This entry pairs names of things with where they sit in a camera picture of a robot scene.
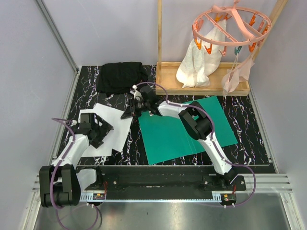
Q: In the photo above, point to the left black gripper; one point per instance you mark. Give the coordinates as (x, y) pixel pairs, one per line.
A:
(104, 128)

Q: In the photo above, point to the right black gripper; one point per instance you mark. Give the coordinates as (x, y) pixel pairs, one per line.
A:
(131, 110)

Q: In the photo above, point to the white paper sheet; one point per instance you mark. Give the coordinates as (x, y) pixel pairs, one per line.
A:
(91, 151)
(116, 138)

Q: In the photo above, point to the green file folder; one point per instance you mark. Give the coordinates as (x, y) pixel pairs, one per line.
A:
(166, 140)

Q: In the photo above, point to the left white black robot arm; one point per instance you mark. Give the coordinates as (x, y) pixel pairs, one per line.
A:
(60, 183)

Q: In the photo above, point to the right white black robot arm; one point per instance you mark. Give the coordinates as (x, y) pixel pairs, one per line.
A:
(196, 121)

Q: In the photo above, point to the black folded cloth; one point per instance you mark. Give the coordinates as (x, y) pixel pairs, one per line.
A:
(117, 78)

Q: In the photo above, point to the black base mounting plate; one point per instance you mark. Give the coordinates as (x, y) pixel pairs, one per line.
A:
(152, 186)

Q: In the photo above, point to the white hanging towel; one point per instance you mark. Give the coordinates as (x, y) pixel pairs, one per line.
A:
(198, 64)

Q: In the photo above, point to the pink hanging mesh cloth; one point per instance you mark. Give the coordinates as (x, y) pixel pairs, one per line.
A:
(238, 73)

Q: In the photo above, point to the pink round clip hanger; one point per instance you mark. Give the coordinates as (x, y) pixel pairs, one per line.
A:
(240, 26)

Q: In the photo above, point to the wooden rack frame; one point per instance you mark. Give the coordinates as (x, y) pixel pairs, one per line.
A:
(166, 71)

